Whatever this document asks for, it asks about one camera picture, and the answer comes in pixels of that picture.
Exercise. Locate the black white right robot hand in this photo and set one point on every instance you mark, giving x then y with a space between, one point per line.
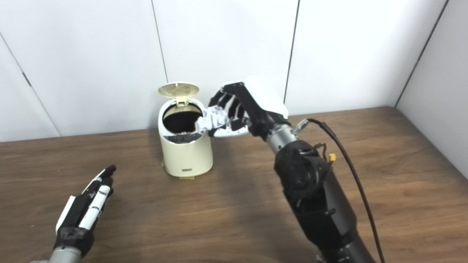
259 106

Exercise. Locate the wide yellow tape strip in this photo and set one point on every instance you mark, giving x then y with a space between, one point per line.
187 177

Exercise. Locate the cream-colored bin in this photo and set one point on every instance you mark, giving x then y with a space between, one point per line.
186 157

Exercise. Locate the black bin liner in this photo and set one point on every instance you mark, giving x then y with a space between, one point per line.
181 122

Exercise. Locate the black wall panel hinge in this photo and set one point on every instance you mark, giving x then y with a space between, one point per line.
26 79

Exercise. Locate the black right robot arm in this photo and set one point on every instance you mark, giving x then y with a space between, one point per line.
314 197

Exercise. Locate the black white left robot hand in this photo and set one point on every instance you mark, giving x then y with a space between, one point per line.
78 215

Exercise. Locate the cream round bin lid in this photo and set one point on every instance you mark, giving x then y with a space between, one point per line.
178 89

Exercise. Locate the white paper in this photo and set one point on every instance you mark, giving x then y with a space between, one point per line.
212 118

